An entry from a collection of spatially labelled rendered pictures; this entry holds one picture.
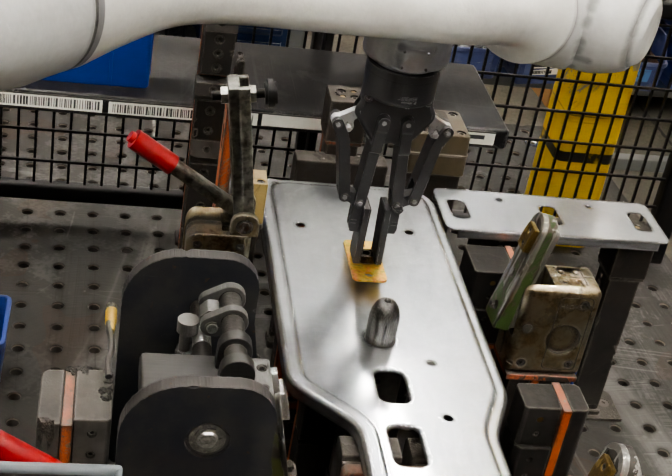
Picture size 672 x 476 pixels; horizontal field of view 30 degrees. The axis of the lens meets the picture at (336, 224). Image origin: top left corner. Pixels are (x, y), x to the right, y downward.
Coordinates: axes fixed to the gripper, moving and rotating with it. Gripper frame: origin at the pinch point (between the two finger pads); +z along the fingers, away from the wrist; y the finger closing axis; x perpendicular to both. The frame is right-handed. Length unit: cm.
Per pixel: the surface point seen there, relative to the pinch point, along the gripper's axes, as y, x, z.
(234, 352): -18.8, -40.4, -12.9
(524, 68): 79, 179, 54
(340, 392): -5.4, -21.7, 5.2
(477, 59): 65, 178, 53
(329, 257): -3.5, 2.2, 5.2
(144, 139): -25.1, -0.7, -9.3
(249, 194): -13.9, -1.8, -4.4
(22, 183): -41, 55, 29
